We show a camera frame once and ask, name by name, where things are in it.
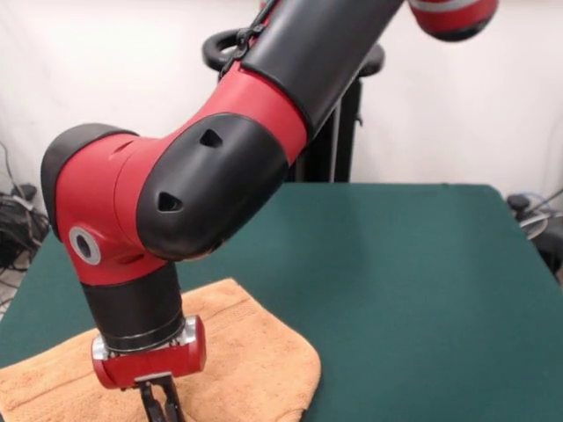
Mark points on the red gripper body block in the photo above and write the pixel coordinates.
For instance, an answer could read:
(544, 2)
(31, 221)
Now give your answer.
(149, 365)

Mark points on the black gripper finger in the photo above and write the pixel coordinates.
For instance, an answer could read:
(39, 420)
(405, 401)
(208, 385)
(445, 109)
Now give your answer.
(169, 397)
(151, 402)

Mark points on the tan terry towel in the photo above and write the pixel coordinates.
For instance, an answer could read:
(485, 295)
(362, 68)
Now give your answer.
(246, 351)

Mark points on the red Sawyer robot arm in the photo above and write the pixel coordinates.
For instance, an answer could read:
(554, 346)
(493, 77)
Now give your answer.
(198, 176)

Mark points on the dark green table cloth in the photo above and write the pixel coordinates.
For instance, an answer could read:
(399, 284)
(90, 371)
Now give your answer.
(418, 285)

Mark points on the grey chair base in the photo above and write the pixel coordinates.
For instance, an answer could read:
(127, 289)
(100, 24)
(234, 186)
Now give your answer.
(534, 224)

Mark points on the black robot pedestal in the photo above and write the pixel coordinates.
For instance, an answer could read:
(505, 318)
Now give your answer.
(347, 132)

